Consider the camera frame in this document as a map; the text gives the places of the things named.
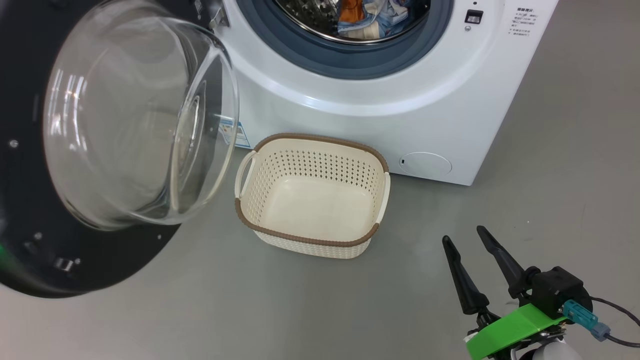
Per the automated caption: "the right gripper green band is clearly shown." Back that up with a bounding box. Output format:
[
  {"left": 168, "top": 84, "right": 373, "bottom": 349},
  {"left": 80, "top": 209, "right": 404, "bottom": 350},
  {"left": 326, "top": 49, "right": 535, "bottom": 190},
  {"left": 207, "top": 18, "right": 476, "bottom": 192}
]
[{"left": 442, "top": 225, "right": 569, "bottom": 360}]

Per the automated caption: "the blue bear-print garment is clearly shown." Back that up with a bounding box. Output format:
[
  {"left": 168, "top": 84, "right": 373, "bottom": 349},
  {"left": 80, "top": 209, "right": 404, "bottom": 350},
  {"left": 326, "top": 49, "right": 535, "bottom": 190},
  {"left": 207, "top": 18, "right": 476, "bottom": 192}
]
[
  {"left": 337, "top": 0, "right": 382, "bottom": 40},
  {"left": 372, "top": 0, "right": 426, "bottom": 37}
]

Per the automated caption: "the black round glass washer door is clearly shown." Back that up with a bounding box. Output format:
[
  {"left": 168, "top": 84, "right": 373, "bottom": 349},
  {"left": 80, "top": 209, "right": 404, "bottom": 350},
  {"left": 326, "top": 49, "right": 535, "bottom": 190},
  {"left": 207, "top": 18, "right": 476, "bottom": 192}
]
[{"left": 0, "top": 0, "right": 241, "bottom": 300}]

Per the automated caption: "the white front-load washing machine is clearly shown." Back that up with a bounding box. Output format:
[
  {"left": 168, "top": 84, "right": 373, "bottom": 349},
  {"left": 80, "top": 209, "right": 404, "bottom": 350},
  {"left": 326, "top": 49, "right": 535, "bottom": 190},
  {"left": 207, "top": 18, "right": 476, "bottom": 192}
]
[{"left": 197, "top": 0, "right": 560, "bottom": 187}]

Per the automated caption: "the stainless steel washing machine drum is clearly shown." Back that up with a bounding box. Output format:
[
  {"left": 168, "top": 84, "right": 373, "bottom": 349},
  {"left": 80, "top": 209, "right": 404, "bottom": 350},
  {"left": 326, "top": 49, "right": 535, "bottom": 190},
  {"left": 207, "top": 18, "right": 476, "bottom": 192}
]
[{"left": 272, "top": 0, "right": 432, "bottom": 46}]

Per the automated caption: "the round white filter cover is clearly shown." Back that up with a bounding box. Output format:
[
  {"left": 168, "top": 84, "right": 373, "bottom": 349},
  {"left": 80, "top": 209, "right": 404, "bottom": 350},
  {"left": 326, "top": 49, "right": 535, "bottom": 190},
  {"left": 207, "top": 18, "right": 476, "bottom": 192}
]
[{"left": 398, "top": 151, "right": 453, "bottom": 177}]

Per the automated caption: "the cream perforated laundry basket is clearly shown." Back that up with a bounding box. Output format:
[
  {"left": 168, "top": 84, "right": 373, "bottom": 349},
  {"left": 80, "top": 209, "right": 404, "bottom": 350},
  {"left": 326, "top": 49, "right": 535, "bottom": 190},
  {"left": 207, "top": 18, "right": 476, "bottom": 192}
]
[{"left": 234, "top": 132, "right": 391, "bottom": 260}]

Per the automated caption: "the printed warning text label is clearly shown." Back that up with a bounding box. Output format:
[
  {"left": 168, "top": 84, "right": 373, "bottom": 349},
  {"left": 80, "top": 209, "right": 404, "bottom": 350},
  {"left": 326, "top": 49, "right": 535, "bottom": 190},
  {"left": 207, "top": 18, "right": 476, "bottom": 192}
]
[{"left": 509, "top": 6, "right": 537, "bottom": 39}]

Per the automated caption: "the teal right camera connector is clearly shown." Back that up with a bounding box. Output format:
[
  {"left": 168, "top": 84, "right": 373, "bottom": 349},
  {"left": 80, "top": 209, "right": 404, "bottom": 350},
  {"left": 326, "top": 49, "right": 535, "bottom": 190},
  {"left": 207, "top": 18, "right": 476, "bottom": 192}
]
[{"left": 562, "top": 299, "right": 612, "bottom": 342}]

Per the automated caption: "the black right camera cable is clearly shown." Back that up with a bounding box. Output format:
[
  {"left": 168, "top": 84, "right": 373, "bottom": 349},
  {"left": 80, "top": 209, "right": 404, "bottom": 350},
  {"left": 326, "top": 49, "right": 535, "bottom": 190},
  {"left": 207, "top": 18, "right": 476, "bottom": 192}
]
[{"left": 590, "top": 296, "right": 640, "bottom": 349}]

